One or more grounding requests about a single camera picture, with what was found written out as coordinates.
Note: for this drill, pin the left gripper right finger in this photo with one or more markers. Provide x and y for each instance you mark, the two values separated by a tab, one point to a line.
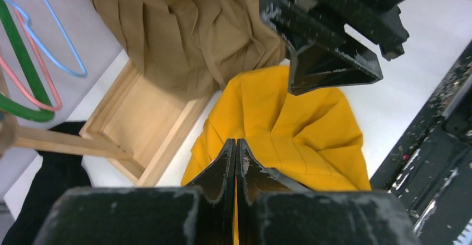
271	212

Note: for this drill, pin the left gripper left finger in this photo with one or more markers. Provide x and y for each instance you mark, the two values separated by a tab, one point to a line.
199	213

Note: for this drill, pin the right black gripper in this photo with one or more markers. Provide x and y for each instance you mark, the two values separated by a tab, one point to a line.
321	53

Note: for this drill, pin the yellow garment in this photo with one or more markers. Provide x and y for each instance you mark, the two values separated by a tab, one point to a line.
311	141

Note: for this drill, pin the tan pleated skirt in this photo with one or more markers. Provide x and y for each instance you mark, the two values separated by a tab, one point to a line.
191	48

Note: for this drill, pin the wooden hanger rack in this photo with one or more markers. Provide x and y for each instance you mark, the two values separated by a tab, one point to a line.
137	127

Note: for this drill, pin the black garment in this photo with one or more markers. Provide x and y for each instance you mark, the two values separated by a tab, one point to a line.
58	173

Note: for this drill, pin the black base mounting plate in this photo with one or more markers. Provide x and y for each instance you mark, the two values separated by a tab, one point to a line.
429	168

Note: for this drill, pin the blue wire hanger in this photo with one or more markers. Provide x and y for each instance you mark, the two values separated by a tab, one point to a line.
51	24

